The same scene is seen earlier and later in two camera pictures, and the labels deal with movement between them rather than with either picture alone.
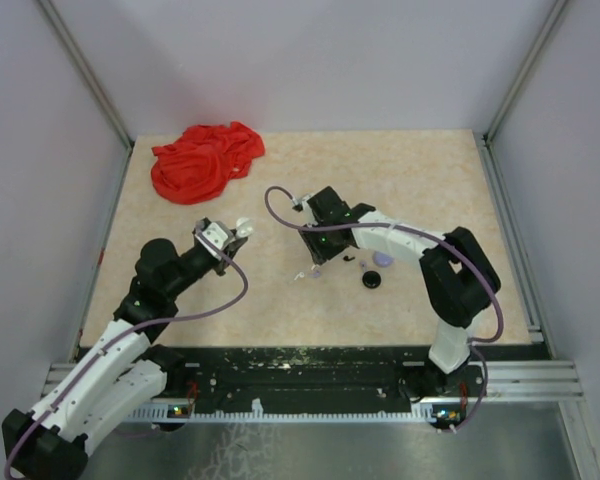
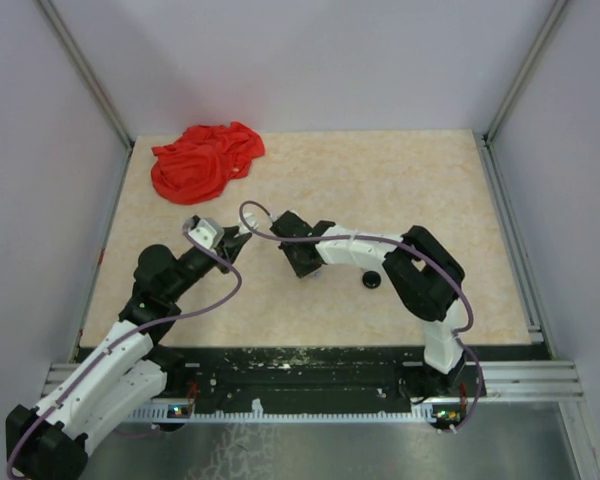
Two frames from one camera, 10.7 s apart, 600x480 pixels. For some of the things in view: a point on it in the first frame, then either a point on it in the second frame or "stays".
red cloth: x=196 y=169 stays
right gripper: x=319 y=254 -> x=300 y=271
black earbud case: x=371 y=279 stays
